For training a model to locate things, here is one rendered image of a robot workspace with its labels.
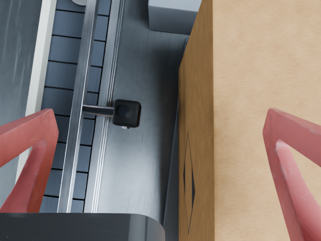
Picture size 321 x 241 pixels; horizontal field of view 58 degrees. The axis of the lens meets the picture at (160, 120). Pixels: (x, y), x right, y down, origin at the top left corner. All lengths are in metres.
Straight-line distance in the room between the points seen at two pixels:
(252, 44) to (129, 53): 0.32
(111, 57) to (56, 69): 0.08
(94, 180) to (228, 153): 0.28
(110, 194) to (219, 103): 0.33
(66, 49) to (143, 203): 0.26
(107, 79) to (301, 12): 0.29
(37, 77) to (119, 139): 0.15
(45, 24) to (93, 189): 0.24
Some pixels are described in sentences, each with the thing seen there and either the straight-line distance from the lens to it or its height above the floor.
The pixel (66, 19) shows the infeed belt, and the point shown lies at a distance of 0.47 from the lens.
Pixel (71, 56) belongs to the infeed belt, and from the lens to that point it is 0.45.
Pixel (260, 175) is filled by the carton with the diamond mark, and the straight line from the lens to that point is 0.19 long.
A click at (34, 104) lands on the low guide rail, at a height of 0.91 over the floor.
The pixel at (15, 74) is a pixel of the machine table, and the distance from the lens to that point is 0.53.
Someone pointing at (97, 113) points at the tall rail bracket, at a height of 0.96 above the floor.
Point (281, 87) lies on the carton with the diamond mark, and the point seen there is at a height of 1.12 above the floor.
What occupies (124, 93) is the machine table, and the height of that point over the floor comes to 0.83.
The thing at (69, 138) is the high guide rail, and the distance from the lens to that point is 0.35.
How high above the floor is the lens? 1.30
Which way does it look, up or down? 86 degrees down
